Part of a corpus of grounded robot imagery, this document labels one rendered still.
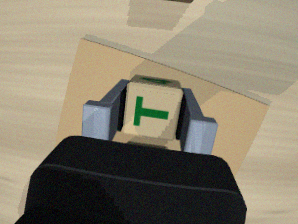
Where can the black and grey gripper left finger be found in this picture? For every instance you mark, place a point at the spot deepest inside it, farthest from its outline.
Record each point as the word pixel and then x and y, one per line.
pixel 102 119

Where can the tan flat mat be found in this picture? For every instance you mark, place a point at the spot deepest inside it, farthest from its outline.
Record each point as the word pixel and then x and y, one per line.
pixel 97 68

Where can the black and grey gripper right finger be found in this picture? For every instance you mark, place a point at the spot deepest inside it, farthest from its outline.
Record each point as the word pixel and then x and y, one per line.
pixel 196 132

